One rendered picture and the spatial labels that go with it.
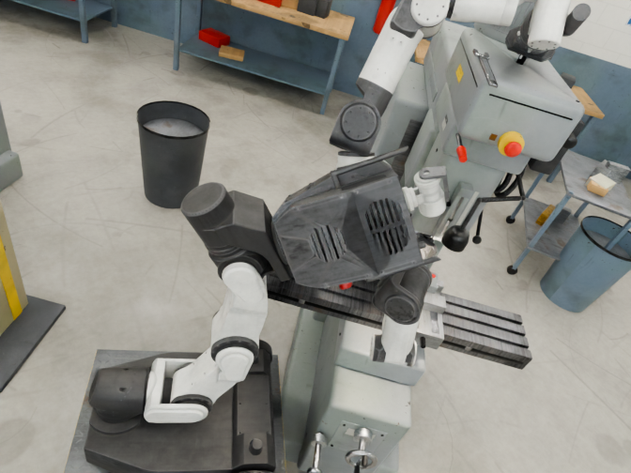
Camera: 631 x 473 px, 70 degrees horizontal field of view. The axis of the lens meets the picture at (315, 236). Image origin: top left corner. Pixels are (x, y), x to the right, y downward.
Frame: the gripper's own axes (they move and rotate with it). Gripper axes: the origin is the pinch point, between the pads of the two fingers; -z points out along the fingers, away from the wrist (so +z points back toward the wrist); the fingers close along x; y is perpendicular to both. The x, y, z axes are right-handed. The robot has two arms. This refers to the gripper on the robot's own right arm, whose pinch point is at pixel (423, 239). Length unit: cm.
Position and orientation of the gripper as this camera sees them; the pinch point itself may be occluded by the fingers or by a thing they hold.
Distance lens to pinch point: 167.4
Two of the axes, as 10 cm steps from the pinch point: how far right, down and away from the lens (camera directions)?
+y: -2.5, 7.3, 6.3
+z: -5.4, 4.4, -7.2
